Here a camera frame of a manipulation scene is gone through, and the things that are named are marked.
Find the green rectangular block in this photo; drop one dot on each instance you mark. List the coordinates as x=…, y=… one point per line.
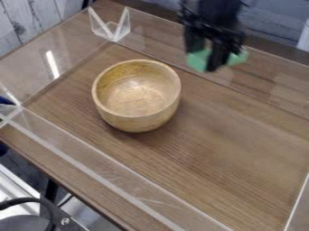
x=197, y=59

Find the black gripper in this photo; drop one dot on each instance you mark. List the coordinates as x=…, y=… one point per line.
x=212, y=20

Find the grey metal bracket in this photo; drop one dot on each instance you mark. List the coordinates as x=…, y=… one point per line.
x=62, y=219

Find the brown wooden bowl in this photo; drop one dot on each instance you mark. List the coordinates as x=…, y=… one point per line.
x=137, y=94

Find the black metal table leg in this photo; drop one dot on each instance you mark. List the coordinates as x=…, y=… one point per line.
x=51, y=191

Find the clear acrylic tray wall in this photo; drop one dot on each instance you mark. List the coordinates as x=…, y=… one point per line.
x=165, y=148

